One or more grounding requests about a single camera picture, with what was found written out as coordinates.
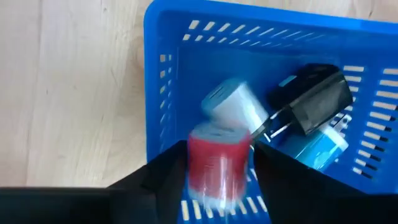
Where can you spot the blue plastic basket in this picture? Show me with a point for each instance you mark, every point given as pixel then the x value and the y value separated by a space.
pixel 224 49

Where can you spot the red wall charger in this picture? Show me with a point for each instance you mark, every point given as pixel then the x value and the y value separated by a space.
pixel 217 165

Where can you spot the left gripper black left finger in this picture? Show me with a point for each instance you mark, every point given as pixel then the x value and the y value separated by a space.
pixel 93 205

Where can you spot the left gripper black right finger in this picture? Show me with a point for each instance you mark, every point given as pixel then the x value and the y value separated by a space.
pixel 326 202

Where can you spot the cyan charger white end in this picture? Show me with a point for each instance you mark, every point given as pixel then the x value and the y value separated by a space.
pixel 320 149

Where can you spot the black wall charger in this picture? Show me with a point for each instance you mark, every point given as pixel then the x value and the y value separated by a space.
pixel 314 99

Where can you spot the white charger blue cap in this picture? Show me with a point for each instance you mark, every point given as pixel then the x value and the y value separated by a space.
pixel 236 107

